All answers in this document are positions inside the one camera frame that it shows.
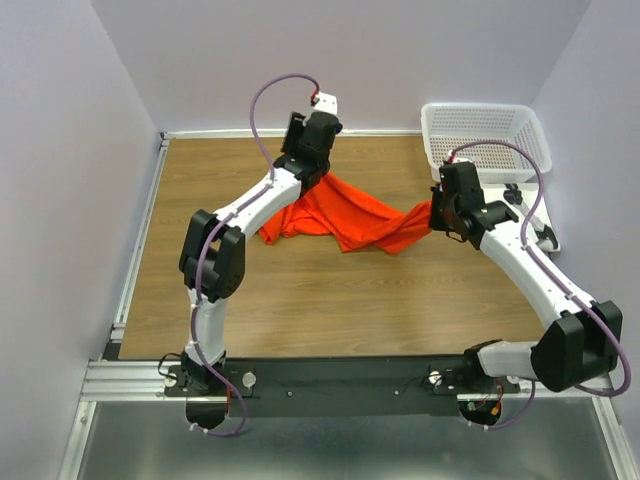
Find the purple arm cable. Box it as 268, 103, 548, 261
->
444, 140, 632, 431
189, 73, 321, 439

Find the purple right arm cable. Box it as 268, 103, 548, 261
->
444, 140, 632, 431

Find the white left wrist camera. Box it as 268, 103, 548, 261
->
311, 92, 338, 116

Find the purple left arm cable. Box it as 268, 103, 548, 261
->
189, 73, 321, 439

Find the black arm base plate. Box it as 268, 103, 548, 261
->
158, 354, 520, 432

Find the aluminium front frame rail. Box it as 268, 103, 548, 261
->
79, 361, 591, 402

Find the orange t shirt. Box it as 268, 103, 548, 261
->
259, 174, 431, 255

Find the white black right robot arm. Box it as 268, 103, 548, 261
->
430, 161, 622, 392

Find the white plastic mesh basket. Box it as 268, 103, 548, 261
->
421, 102, 552, 184

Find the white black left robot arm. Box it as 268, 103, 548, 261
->
179, 111, 342, 395

